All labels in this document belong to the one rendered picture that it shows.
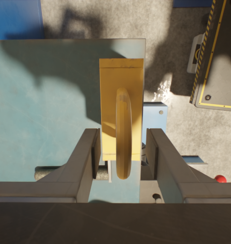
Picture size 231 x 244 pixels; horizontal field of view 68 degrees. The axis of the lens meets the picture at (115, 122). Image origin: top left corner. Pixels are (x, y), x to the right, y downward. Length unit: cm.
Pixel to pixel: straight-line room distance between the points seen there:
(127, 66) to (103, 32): 125
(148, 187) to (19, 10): 117
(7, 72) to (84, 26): 111
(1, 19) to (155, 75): 106
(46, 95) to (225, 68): 112
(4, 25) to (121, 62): 94
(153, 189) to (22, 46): 51
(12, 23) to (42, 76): 79
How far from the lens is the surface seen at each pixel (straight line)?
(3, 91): 49
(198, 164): 168
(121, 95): 16
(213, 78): 130
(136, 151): 28
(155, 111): 142
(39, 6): 160
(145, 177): 57
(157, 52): 150
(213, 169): 197
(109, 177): 46
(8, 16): 119
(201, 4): 163
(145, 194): 59
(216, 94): 132
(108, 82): 25
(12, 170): 56
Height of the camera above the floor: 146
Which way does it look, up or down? 73 degrees down
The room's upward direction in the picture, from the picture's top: 177 degrees counter-clockwise
